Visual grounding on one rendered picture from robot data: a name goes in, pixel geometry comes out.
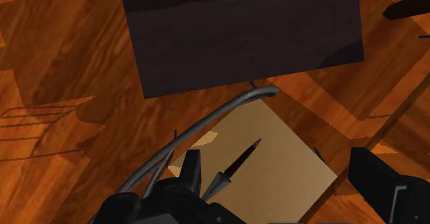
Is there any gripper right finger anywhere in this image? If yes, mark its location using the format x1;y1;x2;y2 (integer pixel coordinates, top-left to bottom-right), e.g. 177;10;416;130
347;146;430;224

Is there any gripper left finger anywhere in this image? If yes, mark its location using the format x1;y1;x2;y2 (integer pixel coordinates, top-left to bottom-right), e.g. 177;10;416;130
92;148;216;224

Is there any black pen with grey tip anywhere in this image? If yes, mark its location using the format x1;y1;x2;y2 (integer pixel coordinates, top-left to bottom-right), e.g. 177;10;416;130
201;138;263;203

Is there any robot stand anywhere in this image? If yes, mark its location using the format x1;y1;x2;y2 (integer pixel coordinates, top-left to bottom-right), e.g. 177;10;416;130
118;0;366;100

